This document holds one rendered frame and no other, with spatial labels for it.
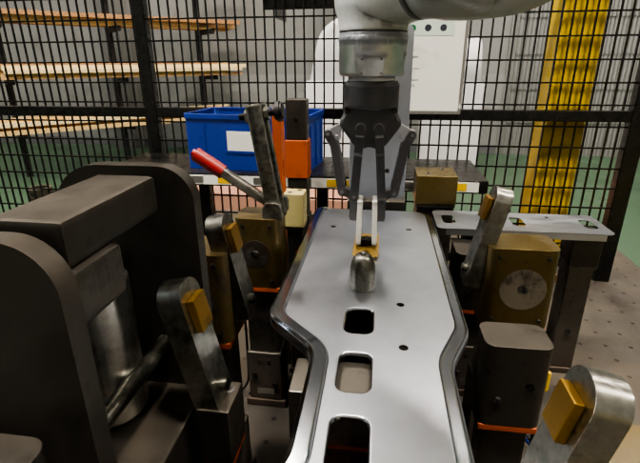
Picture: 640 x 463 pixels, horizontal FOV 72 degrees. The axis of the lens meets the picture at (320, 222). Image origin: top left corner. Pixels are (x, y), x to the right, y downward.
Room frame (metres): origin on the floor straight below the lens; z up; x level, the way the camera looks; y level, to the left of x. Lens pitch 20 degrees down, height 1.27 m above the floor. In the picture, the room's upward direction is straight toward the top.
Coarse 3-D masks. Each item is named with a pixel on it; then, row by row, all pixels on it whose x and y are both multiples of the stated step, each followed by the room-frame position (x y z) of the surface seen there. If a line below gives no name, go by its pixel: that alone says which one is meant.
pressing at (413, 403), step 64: (320, 256) 0.59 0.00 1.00; (384, 256) 0.59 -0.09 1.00; (320, 320) 0.42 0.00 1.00; (384, 320) 0.42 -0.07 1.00; (448, 320) 0.42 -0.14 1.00; (320, 384) 0.32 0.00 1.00; (384, 384) 0.32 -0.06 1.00; (448, 384) 0.32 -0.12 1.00; (320, 448) 0.25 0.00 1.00; (384, 448) 0.25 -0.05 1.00; (448, 448) 0.25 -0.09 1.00
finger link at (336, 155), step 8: (328, 128) 0.64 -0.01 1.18; (328, 136) 0.62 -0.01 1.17; (336, 144) 0.62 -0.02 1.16; (336, 152) 0.62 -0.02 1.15; (336, 160) 0.62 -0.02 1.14; (336, 168) 0.62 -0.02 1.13; (336, 176) 0.62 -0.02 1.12; (344, 176) 0.63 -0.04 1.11; (336, 184) 0.62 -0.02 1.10; (344, 184) 0.62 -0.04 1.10; (344, 192) 0.62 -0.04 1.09
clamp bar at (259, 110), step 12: (252, 108) 0.63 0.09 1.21; (264, 108) 0.64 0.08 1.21; (276, 108) 0.63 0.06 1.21; (240, 120) 0.65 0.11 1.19; (252, 120) 0.63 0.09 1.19; (264, 120) 0.66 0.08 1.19; (252, 132) 0.63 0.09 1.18; (264, 132) 0.63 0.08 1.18; (252, 144) 0.63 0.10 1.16; (264, 144) 0.63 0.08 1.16; (264, 156) 0.63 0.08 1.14; (264, 168) 0.63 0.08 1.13; (276, 168) 0.65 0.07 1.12; (264, 180) 0.63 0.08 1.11; (276, 180) 0.65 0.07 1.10; (264, 192) 0.63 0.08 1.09; (276, 192) 0.63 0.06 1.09
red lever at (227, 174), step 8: (192, 152) 0.66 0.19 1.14; (200, 152) 0.65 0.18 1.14; (192, 160) 0.65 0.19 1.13; (200, 160) 0.65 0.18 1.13; (208, 160) 0.65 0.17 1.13; (216, 160) 0.66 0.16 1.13; (208, 168) 0.65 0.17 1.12; (216, 168) 0.65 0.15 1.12; (224, 168) 0.65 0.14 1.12; (224, 176) 0.65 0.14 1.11; (232, 176) 0.65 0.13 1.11; (232, 184) 0.65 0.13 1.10; (240, 184) 0.64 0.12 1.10; (248, 184) 0.65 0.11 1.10; (248, 192) 0.64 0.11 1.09; (256, 192) 0.64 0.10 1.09; (256, 200) 0.64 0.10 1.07
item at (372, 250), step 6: (366, 234) 0.66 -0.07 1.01; (354, 240) 0.64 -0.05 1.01; (366, 240) 0.62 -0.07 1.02; (378, 240) 0.64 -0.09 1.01; (354, 246) 0.62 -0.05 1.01; (360, 246) 0.62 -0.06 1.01; (366, 246) 0.62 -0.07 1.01; (372, 246) 0.62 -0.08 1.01; (378, 246) 0.62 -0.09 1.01; (354, 252) 0.59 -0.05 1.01; (372, 252) 0.59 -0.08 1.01
